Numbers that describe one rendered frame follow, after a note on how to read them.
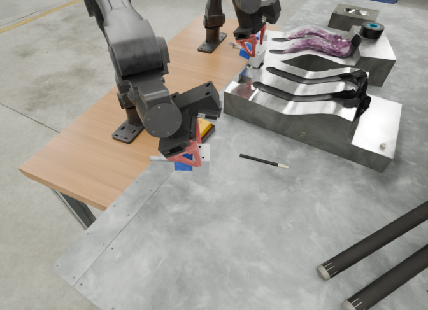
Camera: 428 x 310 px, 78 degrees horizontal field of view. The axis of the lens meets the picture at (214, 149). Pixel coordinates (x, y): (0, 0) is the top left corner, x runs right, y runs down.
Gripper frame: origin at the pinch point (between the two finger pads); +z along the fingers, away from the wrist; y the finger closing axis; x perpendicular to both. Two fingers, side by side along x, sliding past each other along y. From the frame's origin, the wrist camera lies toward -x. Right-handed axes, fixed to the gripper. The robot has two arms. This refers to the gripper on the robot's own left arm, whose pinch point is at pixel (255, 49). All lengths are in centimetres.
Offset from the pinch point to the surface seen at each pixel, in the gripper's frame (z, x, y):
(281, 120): 12.2, -15.1, -19.4
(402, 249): 27, -49, -40
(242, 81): 6.4, 2.5, -8.8
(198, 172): 0, -11, -51
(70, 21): 1, 321, 104
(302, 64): 15.4, -8.1, 14.8
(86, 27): 12, 292, 103
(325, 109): 9.2, -26.9, -16.7
